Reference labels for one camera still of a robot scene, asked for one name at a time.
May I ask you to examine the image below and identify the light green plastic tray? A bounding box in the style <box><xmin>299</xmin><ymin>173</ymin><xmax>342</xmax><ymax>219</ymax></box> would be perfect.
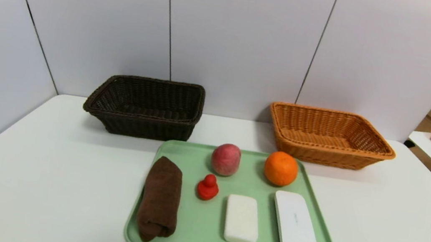
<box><xmin>123</xmin><ymin>135</ymin><xmax>352</xmax><ymax>242</ymax></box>

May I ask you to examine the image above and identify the brown towel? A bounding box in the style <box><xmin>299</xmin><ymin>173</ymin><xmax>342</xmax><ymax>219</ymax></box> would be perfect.
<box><xmin>134</xmin><ymin>154</ymin><xmax>186</xmax><ymax>242</ymax></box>

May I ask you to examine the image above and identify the white soap bar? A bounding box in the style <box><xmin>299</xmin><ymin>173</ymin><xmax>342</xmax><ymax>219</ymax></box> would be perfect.
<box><xmin>222</xmin><ymin>194</ymin><xmax>264</xmax><ymax>242</ymax></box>

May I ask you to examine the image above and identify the dark brown wicker basket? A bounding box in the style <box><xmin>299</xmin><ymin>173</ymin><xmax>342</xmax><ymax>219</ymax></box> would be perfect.
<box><xmin>79</xmin><ymin>69</ymin><xmax>207</xmax><ymax>146</ymax></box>

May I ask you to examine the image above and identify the orange wicker basket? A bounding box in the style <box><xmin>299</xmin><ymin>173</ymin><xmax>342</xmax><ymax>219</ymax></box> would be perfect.
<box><xmin>263</xmin><ymin>100</ymin><xmax>401</xmax><ymax>176</ymax></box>

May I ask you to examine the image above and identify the orange fruit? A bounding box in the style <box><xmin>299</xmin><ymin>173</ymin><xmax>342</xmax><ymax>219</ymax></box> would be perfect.
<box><xmin>261</xmin><ymin>149</ymin><xmax>301</xmax><ymax>189</ymax></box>

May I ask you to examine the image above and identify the white oblong case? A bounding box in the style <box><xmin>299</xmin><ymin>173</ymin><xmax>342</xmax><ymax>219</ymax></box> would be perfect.
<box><xmin>269</xmin><ymin>189</ymin><xmax>327</xmax><ymax>242</ymax></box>

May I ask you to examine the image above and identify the red pink peach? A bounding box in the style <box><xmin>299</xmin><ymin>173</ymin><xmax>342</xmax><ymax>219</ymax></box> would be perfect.
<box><xmin>209</xmin><ymin>142</ymin><xmax>243</xmax><ymax>178</ymax></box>

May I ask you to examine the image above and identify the red rubber duck toy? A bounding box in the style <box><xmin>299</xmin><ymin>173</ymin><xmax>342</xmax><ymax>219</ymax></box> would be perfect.
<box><xmin>195</xmin><ymin>172</ymin><xmax>222</xmax><ymax>202</ymax></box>

